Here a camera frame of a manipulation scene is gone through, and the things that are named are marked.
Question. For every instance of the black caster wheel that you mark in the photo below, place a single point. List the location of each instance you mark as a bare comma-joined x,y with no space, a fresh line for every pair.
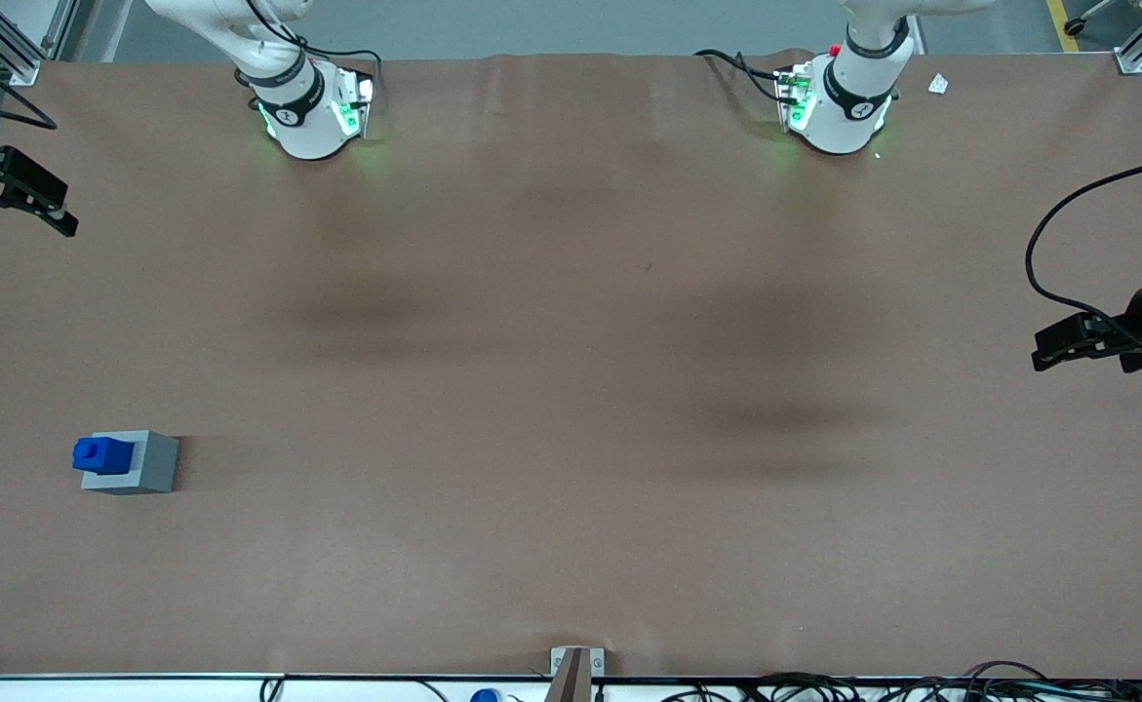
1075,27

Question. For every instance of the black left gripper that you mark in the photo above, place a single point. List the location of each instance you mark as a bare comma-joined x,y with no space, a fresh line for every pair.
1138,318

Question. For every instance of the white table edge rail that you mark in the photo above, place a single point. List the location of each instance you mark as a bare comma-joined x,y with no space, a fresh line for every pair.
141,689

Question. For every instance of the blue plastic part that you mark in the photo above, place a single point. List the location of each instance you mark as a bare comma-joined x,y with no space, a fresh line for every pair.
102,455

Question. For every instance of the metal mounting bracket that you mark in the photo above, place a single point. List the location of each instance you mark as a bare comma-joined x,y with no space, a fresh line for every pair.
559,660

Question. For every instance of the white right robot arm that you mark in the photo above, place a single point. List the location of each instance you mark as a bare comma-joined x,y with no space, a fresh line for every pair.
307,127

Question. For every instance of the brown post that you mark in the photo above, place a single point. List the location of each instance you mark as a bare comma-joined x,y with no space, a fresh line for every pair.
570,678

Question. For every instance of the gray square base block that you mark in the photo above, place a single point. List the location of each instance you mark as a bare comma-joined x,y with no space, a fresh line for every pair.
156,468

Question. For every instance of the white paper scrap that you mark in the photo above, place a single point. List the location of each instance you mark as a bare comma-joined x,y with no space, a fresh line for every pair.
938,84

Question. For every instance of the brown table cover sheet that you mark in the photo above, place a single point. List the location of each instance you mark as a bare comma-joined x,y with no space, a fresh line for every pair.
570,390

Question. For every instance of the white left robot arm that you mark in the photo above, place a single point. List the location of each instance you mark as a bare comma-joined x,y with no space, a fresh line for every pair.
839,117

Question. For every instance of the blue round cap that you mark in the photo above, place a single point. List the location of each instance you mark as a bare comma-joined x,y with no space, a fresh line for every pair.
485,696

